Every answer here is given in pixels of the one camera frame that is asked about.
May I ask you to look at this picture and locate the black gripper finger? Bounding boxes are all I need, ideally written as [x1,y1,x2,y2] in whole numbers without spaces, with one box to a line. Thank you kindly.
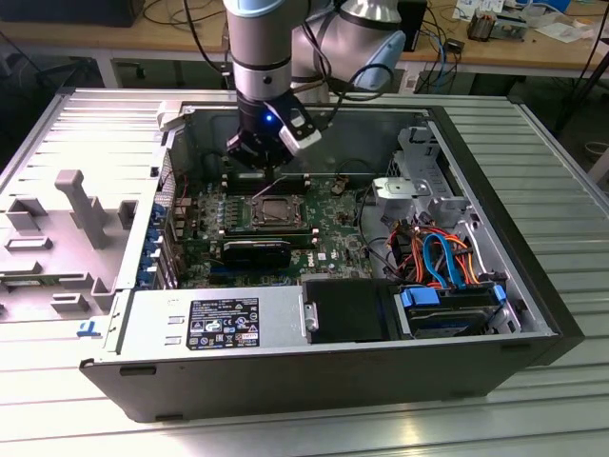
[225,132,275,185]
[270,142,300,185]

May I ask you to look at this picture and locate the silver CPU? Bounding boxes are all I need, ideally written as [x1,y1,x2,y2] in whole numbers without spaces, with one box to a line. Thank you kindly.
[260,197,293,224]

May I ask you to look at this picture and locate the black RAM slot bank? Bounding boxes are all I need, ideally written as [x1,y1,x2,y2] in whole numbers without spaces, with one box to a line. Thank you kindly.
[221,169,313,195]
[221,224,320,241]

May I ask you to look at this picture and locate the CPU socket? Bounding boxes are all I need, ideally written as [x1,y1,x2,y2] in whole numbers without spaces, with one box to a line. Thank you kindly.
[246,191,308,232]

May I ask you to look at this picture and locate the grey case latch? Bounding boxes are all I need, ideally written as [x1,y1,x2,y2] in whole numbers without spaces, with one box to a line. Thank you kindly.
[155,100,186,132]

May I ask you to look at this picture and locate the green motherboard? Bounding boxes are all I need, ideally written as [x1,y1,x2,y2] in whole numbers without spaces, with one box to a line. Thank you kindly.
[173,173,380,289]

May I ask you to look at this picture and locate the black graphics card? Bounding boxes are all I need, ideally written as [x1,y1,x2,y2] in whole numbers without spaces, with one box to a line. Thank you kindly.
[220,236,292,268]

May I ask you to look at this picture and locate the silver metal drive cage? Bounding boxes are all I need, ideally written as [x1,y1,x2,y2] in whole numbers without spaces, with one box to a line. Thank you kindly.
[370,126,470,229]

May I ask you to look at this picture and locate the wooden desk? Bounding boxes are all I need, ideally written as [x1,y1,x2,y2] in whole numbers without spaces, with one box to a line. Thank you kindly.
[0,0,609,80]

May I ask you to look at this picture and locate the black upright box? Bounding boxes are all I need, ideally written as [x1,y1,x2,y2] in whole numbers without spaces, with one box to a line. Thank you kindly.
[404,0,429,52]

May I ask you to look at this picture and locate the silver power supply unit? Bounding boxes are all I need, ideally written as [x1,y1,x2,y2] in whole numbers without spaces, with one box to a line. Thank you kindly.
[102,285,305,357]

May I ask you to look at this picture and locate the grey parts rack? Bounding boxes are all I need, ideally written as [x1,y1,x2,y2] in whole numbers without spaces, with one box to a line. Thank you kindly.
[0,169,142,325]

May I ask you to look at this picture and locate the large dark box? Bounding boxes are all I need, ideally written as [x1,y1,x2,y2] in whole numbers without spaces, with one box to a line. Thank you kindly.
[0,0,139,29]

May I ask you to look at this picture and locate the black PC case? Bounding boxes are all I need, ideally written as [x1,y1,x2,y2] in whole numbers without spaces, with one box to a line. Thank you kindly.
[78,97,586,425]

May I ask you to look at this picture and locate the hard disk in blue carrier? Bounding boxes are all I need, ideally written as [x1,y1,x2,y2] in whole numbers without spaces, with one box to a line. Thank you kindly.
[393,284,508,340]

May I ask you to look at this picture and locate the brown transformer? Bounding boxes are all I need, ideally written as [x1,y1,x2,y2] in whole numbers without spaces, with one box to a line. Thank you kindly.
[466,11,499,42]

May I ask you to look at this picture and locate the green RAM stick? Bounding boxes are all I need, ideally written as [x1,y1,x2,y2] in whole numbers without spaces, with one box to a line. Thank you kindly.
[0,278,62,288]

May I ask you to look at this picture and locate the grey electronic device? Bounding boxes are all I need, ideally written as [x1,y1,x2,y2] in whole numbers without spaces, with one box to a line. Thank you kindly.
[492,13,529,42]

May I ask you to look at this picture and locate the white papers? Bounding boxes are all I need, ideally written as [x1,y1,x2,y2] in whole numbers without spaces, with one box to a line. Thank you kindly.
[535,13,596,45]

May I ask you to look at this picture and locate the pale round container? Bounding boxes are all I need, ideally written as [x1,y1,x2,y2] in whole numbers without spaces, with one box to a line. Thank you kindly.
[584,141,609,166]

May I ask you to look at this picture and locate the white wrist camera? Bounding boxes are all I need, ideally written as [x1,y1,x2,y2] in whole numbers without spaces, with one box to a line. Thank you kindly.
[278,107,323,154]

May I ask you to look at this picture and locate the black wire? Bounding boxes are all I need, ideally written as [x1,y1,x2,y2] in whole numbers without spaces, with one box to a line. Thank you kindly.
[356,188,396,282]

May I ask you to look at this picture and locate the black camera cable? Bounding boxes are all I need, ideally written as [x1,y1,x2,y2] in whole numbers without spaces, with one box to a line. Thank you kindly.
[304,13,397,130]

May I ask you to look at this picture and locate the orange wire bundle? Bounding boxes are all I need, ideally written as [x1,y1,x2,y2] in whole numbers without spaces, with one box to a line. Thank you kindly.
[389,226,481,287]

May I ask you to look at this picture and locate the blue network cable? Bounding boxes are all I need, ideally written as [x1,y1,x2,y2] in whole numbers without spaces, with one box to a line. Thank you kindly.
[435,26,453,89]

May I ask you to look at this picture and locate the blue flat data wire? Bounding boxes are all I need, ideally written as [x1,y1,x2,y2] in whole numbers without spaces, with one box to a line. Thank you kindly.
[422,230,470,291]

